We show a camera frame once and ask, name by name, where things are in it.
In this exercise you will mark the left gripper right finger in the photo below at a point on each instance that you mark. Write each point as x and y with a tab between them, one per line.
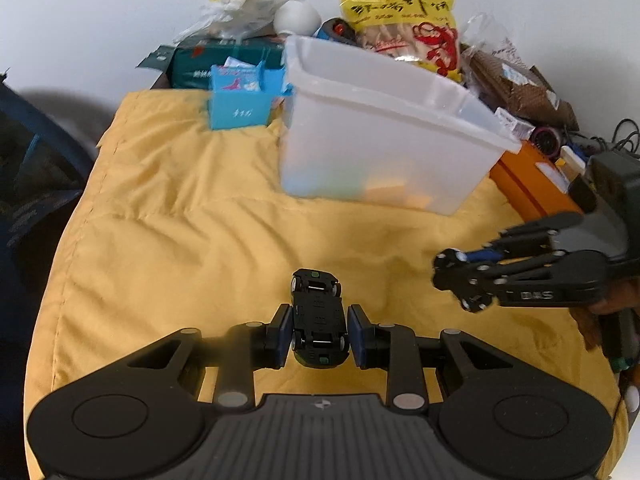
392	348

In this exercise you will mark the black toy car right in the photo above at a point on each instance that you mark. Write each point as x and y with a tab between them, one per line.
453	273

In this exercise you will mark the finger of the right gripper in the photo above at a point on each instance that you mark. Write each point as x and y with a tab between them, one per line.
530	239
558	279

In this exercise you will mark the dark green box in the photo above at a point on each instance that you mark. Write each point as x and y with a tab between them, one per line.
187	65

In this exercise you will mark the white crumpled plastic bag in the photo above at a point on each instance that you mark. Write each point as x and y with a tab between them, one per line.
232	19

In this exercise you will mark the brown paper bag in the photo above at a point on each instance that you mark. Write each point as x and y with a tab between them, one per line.
491	61

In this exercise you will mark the black toy car top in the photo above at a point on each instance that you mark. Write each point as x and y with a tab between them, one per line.
320	338

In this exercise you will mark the orange box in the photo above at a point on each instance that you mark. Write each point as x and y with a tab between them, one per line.
528	190

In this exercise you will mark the white plastic bin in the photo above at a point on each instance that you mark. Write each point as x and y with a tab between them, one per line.
360	126

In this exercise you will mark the yellow snack bag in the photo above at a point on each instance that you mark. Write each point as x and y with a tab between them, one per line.
423	33

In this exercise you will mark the black toy car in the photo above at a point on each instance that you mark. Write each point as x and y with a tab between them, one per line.
453	273
320	338

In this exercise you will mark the yellow cloth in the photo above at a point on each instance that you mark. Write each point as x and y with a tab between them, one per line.
180	225

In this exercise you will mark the dark red round object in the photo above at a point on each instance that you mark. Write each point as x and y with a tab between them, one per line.
337	30

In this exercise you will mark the dark blue bag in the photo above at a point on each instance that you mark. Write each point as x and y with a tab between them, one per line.
44	171

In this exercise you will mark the white round ball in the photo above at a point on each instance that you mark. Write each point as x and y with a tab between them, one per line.
296	18

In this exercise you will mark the light blue small carton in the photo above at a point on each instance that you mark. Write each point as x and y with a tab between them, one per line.
244	95

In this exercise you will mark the white label box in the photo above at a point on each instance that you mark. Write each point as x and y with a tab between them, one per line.
518	127

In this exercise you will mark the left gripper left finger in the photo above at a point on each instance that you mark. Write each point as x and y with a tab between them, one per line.
246	348

